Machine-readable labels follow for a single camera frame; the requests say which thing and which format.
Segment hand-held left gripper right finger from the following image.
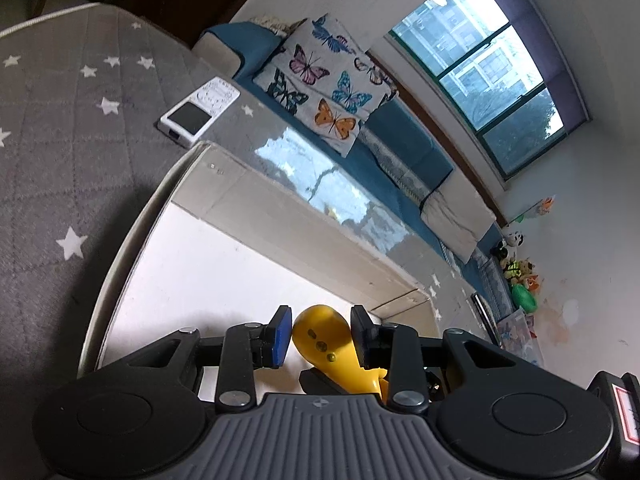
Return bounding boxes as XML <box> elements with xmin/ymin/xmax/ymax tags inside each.
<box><xmin>350</xmin><ymin>304</ymin><xmax>542</xmax><ymax>414</ymax></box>

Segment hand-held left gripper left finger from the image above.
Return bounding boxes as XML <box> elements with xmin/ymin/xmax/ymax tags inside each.
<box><xmin>99</xmin><ymin>305</ymin><xmax>293</xmax><ymax>414</ymax></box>

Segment large yellow rubber toy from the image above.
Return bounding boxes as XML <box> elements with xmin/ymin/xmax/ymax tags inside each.
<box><xmin>291</xmin><ymin>305</ymin><xmax>462</xmax><ymax>404</ymax></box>

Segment white drawer box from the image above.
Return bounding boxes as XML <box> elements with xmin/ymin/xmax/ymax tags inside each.
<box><xmin>77</xmin><ymin>141</ymin><xmax>493</xmax><ymax>406</ymax></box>

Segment black remote control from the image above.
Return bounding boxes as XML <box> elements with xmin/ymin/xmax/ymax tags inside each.
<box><xmin>472</xmin><ymin>293</ymin><xmax>494</xmax><ymax>334</ymax></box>

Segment clear box of picture books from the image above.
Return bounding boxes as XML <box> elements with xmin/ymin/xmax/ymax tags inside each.
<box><xmin>495</xmin><ymin>310</ymin><xmax>544</xmax><ymax>367</ymax></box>

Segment green round toy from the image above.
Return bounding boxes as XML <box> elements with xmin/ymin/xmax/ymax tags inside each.
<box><xmin>512</xmin><ymin>284</ymin><xmax>538</xmax><ymax>314</ymax></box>

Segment beige cushion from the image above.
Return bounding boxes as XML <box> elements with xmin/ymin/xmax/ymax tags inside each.
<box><xmin>420</xmin><ymin>170</ymin><xmax>499</xmax><ymax>265</ymax></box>

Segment yellow green plush toy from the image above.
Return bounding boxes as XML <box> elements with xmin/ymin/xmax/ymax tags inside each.
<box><xmin>504</xmin><ymin>257</ymin><xmax>541</xmax><ymax>287</ymax></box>

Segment blue sofa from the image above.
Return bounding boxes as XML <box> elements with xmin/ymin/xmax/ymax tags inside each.
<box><xmin>192</xmin><ymin>19</ymin><xmax>507</xmax><ymax>286</ymax></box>

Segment white remote with screen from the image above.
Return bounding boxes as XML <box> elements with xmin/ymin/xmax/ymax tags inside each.
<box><xmin>160</xmin><ymin>76</ymin><xmax>241</xmax><ymax>150</ymax></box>

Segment butterfly print cushion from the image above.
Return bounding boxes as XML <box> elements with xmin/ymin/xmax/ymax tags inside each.
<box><xmin>252</xmin><ymin>14</ymin><xmax>399</xmax><ymax>157</ymax></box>

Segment grey star print tablecloth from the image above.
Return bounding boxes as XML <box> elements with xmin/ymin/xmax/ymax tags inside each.
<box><xmin>0</xmin><ymin>2</ymin><xmax>501</xmax><ymax>480</ymax></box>

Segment green framed window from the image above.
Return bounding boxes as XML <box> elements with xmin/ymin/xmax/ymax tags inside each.
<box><xmin>385</xmin><ymin>0</ymin><xmax>592</xmax><ymax>182</ymax></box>

